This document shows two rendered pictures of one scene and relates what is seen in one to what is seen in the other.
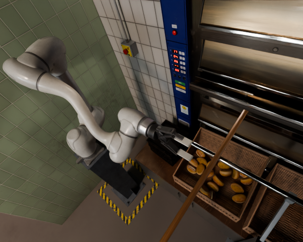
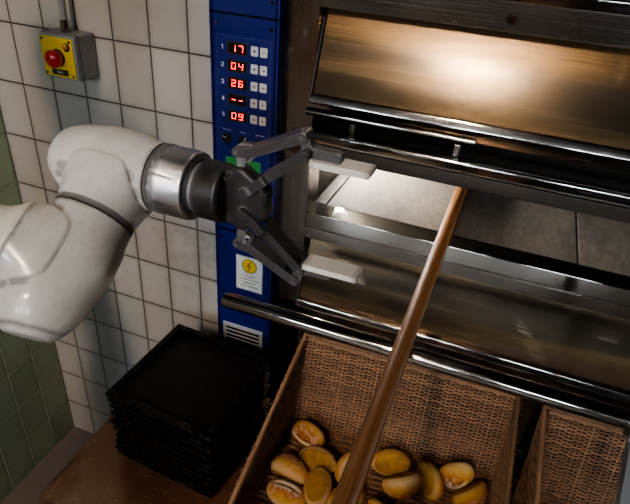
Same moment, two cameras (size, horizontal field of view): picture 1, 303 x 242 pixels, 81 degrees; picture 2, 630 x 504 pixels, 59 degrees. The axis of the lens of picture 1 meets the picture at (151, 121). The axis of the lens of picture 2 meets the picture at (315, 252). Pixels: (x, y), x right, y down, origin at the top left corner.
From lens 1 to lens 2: 47 cm
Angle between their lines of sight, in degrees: 33
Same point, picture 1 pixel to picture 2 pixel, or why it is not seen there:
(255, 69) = (466, 86)
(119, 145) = (57, 240)
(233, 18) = not seen: outside the picture
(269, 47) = (497, 14)
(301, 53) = (569, 24)
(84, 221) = not seen: outside the picture
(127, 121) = (100, 152)
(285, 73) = (539, 88)
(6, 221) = not seen: outside the picture
